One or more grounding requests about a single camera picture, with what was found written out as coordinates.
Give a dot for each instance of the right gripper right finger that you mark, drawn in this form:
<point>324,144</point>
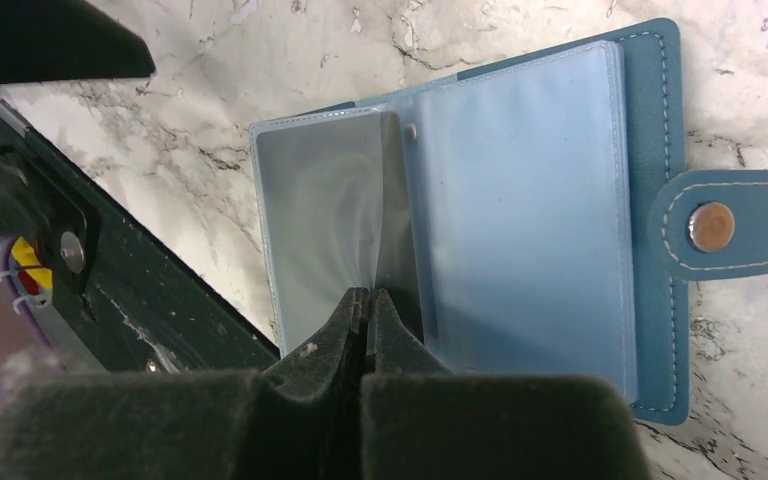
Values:
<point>419,421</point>

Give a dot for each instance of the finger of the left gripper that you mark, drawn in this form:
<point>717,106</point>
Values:
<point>47,41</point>

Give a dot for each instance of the blue card holder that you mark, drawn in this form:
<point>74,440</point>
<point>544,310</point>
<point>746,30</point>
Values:
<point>535,215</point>

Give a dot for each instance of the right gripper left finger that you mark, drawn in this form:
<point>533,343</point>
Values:
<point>298,419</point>

